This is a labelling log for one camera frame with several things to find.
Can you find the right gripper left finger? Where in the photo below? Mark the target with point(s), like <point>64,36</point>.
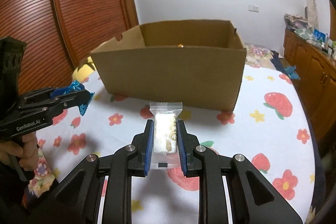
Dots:
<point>146,148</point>

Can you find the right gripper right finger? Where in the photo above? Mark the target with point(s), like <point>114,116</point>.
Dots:
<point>186,144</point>

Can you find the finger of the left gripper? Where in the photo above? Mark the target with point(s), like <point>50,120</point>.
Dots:
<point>80,99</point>
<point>63,91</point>

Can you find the blue candy wrapper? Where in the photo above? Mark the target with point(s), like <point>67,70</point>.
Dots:
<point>80,86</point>

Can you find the white clear snack packet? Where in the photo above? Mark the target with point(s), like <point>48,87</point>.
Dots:
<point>165,147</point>

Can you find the left human hand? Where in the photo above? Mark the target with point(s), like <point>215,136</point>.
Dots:
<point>27,152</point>

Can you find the yellow pikachu plush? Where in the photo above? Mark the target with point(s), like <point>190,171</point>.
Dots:
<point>84,70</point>

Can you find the brown cardboard box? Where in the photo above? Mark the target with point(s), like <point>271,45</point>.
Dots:
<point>197,62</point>

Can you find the wooden slatted wardrobe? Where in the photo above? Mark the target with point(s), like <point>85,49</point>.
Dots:
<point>60,34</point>

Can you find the blue toy on bed edge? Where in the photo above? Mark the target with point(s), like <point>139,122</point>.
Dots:
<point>289,70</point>

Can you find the wooden cabinet desk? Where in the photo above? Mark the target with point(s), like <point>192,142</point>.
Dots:
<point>317,81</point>

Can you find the white wall switch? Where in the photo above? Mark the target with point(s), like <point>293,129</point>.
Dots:
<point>253,8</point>

